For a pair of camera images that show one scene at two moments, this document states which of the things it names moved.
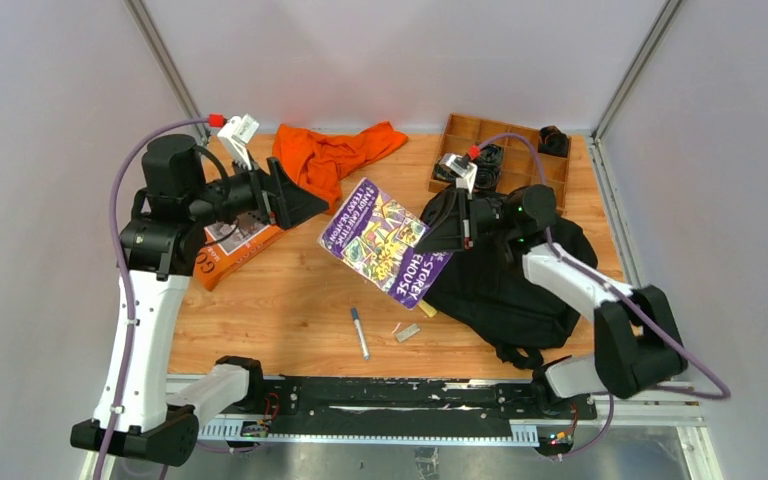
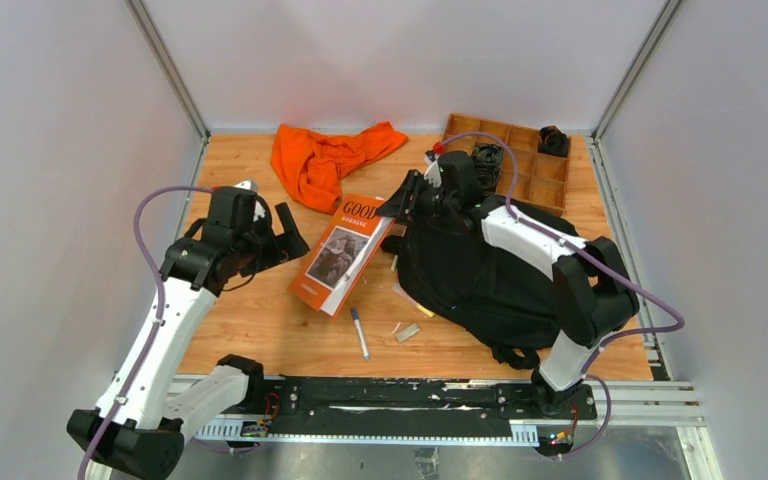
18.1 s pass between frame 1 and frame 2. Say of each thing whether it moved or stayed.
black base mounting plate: stayed
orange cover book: moved
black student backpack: moved
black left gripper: moved
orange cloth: stayed
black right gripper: moved
